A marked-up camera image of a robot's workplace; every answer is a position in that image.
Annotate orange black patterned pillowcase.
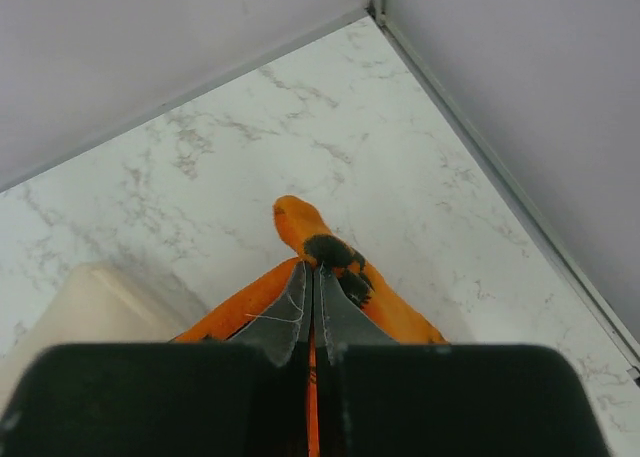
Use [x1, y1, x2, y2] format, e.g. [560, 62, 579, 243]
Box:
[178, 195, 444, 456]

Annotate cream white pillow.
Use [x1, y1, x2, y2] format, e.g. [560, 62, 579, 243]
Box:
[1, 264, 187, 387]

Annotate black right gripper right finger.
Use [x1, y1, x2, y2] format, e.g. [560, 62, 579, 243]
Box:
[313, 269, 609, 456]

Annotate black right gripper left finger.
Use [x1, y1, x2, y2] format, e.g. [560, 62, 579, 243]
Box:
[1, 263, 311, 456]

